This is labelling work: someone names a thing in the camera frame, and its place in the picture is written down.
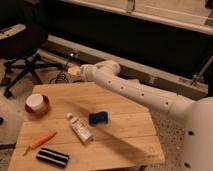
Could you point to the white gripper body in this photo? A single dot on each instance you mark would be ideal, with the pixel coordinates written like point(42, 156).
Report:
point(74, 70)

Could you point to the white lotion bottle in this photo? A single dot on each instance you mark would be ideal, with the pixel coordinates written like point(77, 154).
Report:
point(80, 129)

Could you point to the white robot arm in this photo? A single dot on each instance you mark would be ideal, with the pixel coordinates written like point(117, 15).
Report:
point(196, 115)

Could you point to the red white bowl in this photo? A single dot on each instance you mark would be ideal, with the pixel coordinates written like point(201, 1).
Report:
point(37, 104)

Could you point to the blue sponge block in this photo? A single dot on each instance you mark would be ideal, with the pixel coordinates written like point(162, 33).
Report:
point(96, 118)

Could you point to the wooden table board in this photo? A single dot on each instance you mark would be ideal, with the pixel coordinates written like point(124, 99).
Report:
point(98, 129)

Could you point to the black office chair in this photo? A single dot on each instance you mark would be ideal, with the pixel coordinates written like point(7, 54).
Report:
point(18, 46)

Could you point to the orange toy carrot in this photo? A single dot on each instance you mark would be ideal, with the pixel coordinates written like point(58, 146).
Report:
point(39, 141)

